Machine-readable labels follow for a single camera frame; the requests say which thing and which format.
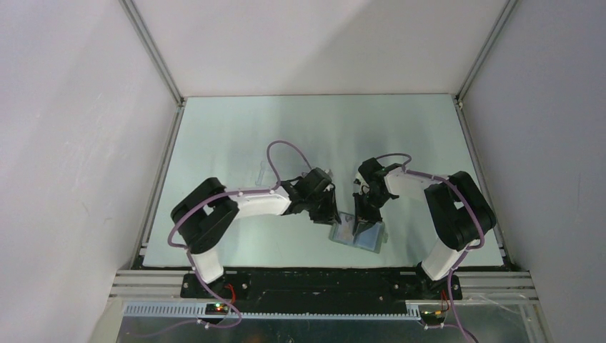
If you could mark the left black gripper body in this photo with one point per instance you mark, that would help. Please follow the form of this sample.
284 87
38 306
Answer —
317 202

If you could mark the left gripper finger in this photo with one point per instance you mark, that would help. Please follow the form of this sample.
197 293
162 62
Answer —
333 212
324 218

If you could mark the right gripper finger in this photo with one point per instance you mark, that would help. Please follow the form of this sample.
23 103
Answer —
370 216
358 223

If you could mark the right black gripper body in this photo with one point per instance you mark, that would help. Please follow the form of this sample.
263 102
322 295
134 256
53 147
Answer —
367 203

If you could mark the blue card wallet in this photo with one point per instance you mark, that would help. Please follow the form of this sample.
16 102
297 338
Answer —
365 236

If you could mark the clear acrylic card holder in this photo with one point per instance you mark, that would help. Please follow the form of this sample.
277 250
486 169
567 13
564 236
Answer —
266 176

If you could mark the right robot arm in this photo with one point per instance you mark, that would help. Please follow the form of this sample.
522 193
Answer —
460 214

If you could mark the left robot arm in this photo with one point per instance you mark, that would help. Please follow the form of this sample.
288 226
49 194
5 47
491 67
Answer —
204 215

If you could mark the right controller board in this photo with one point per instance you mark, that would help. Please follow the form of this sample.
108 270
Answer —
433 319

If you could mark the controller board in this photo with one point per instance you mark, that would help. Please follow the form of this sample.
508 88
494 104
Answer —
216 308
433 319

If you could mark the left controller board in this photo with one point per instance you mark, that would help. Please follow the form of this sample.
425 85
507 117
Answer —
216 308

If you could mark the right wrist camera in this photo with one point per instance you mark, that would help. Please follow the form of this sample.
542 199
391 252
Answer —
360 181

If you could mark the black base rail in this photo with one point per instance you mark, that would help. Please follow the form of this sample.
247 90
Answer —
323 290

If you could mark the white slotted cable duct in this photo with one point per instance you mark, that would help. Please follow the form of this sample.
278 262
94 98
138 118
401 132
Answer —
202 311

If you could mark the right aluminium frame post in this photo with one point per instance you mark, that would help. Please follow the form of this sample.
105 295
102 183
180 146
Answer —
500 22

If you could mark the aluminium frame post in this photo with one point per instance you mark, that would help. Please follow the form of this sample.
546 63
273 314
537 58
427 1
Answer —
145 36
500 22

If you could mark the left aluminium frame post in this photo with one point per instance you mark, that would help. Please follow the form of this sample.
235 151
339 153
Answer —
145 36

